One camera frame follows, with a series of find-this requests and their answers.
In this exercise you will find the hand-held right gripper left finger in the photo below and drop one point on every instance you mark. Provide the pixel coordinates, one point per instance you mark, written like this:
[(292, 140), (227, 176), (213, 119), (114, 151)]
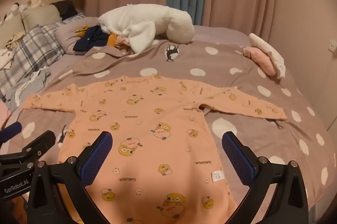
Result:
[(97, 158)]

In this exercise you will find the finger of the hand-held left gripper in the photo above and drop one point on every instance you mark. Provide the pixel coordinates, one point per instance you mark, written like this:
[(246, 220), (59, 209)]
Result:
[(42, 141), (10, 131)]

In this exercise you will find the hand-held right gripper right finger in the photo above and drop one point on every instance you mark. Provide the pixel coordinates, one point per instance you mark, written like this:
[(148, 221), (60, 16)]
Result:
[(238, 161)]

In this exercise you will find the orange printed baby garment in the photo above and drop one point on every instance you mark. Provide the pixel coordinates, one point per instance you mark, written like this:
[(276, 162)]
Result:
[(158, 150)]

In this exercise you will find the cream clothes pile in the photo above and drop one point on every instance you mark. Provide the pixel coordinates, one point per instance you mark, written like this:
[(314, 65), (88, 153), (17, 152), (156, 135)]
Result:
[(8, 55)]

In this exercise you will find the flat pink cloth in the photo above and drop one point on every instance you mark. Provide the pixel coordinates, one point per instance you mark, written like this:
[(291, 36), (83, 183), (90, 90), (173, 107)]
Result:
[(4, 113)]

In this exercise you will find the grey-blue cloth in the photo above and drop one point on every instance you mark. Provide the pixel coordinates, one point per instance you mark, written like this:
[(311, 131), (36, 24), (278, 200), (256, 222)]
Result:
[(34, 82)]

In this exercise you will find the plaid pillow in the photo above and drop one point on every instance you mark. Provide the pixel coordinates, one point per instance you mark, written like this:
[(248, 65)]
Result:
[(34, 47)]

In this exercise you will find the beige pillow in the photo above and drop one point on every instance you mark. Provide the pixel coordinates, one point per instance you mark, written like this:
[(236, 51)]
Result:
[(10, 29), (39, 15)]

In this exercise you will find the grey pillow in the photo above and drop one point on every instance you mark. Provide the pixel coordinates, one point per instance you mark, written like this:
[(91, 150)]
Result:
[(65, 34)]

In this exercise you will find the navy garment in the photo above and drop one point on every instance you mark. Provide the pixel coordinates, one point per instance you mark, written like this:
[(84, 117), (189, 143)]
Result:
[(89, 40)]

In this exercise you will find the mauve polka dot blanket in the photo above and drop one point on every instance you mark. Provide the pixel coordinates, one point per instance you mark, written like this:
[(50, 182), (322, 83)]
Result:
[(184, 61)]

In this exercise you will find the mustard garment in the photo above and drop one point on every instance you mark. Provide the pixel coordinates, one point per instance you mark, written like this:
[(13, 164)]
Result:
[(112, 41)]

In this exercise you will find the golden brown cloth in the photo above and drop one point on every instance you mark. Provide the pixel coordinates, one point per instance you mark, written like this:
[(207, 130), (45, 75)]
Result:
[(83, 30)]

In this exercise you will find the small pink garment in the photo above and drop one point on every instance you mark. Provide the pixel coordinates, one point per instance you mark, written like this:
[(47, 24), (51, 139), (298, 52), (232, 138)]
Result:
[(122, 41)]

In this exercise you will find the row of plush toys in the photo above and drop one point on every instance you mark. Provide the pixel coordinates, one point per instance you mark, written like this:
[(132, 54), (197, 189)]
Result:
[(29, 4)]

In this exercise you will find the dark brown cushion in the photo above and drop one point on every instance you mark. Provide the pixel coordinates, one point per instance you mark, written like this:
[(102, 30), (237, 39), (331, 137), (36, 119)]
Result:
[(65, 7)]

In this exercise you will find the white fleece garment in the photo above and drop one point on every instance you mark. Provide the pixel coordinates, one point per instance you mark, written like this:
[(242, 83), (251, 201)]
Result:
[(158, 19)]

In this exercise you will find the white wall socket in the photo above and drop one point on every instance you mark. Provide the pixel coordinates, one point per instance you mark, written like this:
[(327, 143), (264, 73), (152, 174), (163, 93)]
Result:
[(333, 45)]

